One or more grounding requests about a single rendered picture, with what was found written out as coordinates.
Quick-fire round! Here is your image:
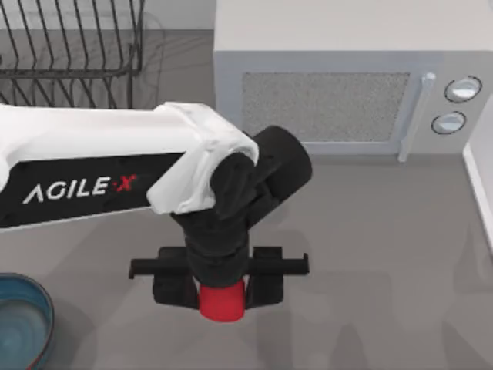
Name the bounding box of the red cup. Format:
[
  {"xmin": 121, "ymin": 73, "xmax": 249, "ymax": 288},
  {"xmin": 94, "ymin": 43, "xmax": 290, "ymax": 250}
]
[{"xmin": 196, "ymin": 278, "xmax": 248, "ymax": 323}]

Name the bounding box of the blue bowl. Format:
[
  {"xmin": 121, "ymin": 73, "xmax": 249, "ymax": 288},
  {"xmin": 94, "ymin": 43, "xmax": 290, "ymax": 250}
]
[{"xmin": 0, "ymin": 272, "xmax": 56, "ymax": 370}]

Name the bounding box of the microwave door with speckled window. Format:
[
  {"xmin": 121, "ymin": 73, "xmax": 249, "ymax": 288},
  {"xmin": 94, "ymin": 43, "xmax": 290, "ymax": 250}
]
[{"xmin": 215, "ymin": 51, "xmax": 421, "ymax": 156}]

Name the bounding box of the small round microwave knob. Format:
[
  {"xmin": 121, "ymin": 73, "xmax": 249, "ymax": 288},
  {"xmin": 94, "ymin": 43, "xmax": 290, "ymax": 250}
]
[{"xmin": 431, "ymin": 110, "xmax": 468, "ymax": 136}]

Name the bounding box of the pale grey microwave oven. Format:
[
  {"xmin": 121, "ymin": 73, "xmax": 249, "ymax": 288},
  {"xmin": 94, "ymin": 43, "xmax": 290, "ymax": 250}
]
[{"xmin": 213, "ymin": 0, "xmax": 493, "ymax": 163}]

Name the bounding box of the large round microwave knob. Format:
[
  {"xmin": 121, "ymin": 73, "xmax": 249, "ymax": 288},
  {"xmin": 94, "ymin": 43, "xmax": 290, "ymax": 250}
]
[{"xmin": 443, "ymin": 75, "xmax": 484, "ymax": 103}]

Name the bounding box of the pale microwave door handle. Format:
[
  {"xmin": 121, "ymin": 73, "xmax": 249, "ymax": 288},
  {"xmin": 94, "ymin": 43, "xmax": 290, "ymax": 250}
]
[{"xmin": 397, "ymin": 72, "xmax": 438, "ymax": 163}]

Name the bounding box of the dark wire dish rack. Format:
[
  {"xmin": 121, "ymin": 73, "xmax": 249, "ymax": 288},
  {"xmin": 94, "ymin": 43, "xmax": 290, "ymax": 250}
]
[{"xmin": 0, "ymin": 0, "xmax": 146, "ymax": 111}]

